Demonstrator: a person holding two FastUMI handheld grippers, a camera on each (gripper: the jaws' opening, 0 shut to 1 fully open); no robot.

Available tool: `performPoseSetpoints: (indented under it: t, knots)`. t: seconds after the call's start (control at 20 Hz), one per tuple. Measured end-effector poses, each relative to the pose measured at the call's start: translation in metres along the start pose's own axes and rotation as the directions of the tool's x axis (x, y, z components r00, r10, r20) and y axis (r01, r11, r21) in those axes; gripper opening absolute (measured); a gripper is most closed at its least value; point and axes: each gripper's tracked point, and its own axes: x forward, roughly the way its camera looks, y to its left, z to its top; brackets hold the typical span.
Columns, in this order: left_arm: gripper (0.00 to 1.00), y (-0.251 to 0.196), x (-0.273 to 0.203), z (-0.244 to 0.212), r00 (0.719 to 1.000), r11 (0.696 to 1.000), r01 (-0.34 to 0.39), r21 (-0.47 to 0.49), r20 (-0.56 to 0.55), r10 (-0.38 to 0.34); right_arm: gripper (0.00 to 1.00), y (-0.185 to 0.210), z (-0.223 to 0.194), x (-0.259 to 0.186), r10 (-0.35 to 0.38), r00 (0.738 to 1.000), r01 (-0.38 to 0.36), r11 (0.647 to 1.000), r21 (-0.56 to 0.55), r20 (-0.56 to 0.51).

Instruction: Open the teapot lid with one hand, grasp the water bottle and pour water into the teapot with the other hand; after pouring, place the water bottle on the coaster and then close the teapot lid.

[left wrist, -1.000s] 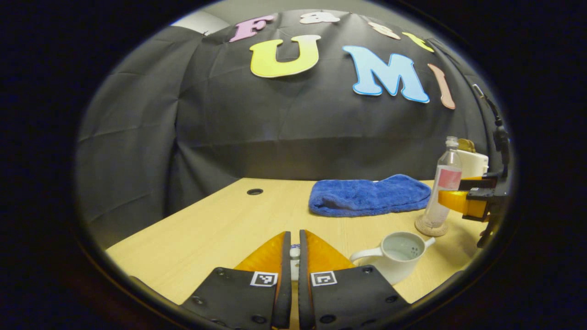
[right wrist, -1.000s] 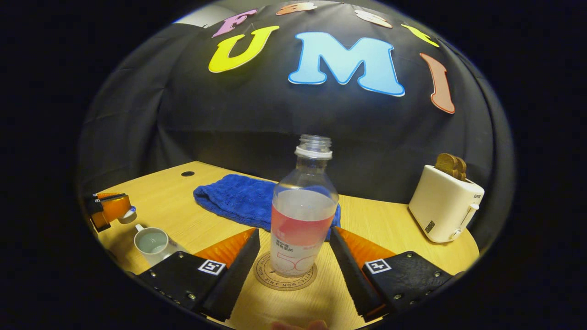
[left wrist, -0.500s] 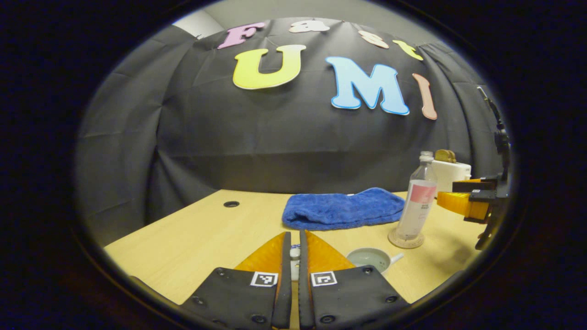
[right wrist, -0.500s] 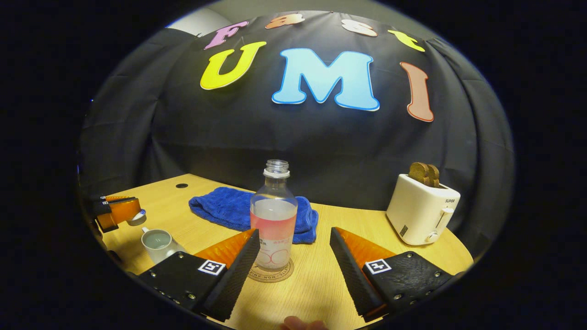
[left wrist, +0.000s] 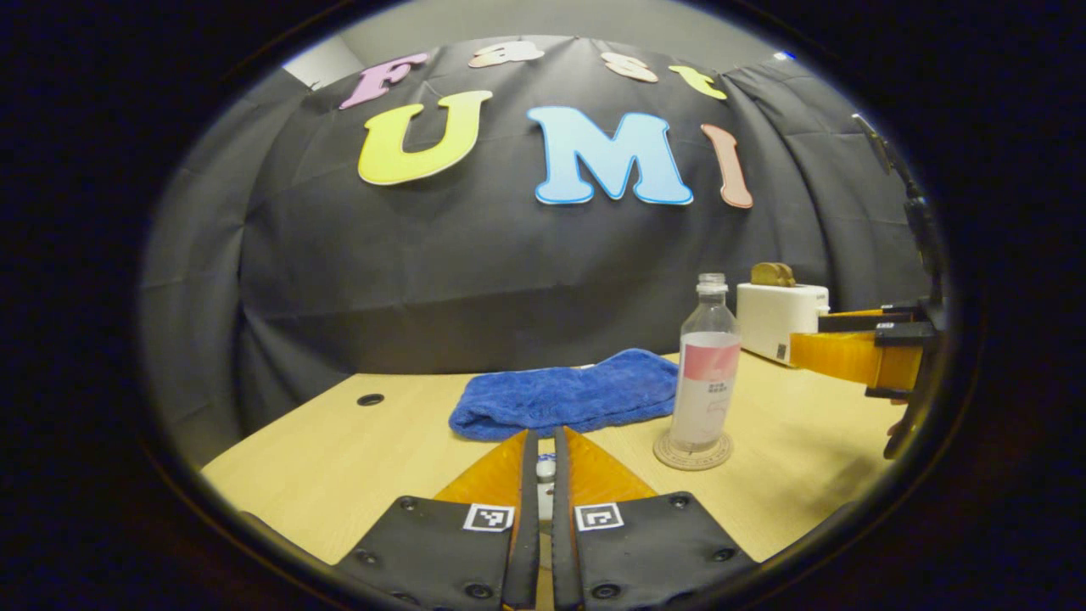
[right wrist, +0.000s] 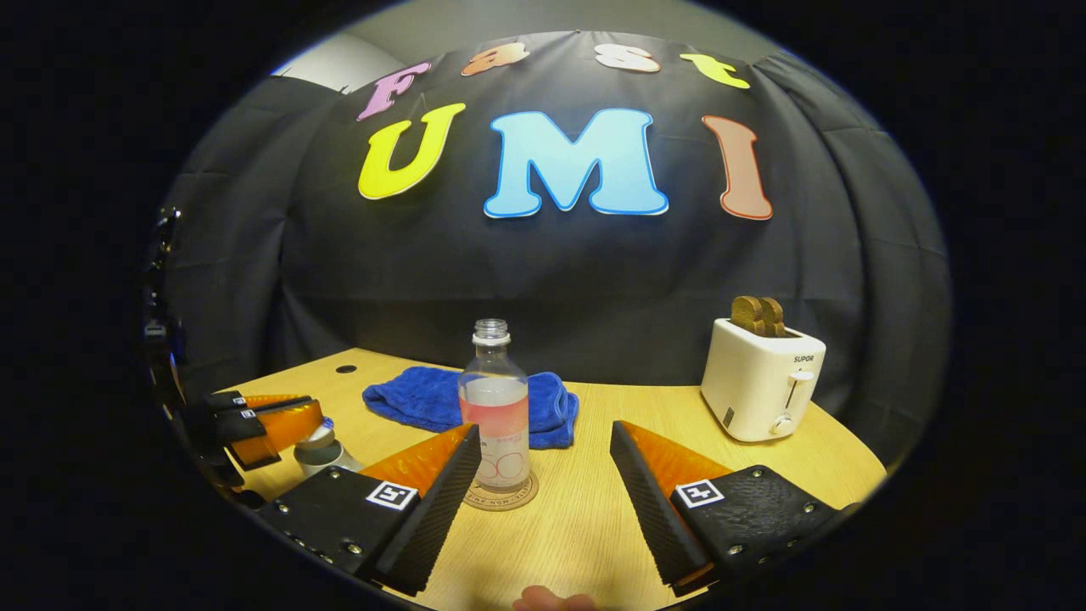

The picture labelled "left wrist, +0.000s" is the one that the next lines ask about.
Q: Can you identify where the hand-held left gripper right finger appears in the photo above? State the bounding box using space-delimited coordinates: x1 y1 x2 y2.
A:
552 427 759 611

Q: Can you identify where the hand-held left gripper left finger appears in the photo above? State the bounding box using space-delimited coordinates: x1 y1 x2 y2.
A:
335 429 540 611

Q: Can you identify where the round brown coaster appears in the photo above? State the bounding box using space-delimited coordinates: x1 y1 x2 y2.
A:
652 429 734 472

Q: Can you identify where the clear plastic water bottle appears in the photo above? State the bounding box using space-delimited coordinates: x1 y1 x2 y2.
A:
668 273 742 453

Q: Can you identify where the white toaster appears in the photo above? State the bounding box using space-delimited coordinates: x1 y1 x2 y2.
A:
736 283 831 367

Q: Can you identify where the blue towel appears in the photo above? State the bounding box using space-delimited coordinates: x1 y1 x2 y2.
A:
449 348 680 442

